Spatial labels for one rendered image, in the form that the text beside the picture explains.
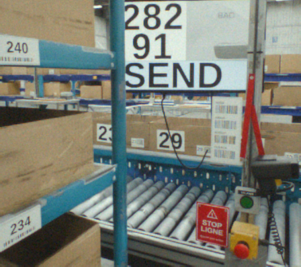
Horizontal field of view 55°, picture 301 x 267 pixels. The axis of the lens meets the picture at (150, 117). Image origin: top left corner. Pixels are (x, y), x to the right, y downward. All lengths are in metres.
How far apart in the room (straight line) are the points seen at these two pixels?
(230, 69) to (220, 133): 0.22
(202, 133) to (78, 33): 1.13
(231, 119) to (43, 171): 0.58
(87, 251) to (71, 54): 0.33
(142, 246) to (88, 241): 0.59
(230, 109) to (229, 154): 0.13
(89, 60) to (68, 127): 0.11
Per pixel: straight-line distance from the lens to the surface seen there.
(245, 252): 0.88
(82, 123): 0.50
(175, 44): 0.97
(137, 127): 1.67
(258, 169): 0.83
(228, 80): 0.97
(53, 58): 0.40
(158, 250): 1.10
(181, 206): 1.32
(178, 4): 1.00
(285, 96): 5.74
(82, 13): 0.50
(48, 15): 0.44
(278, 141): 1.48
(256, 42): 0.87
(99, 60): 0.48
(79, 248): 0.54
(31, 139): 0.42
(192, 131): 1.54
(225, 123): 0.88
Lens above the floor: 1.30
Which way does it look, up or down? 8 degrees down
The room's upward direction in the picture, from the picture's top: straight up
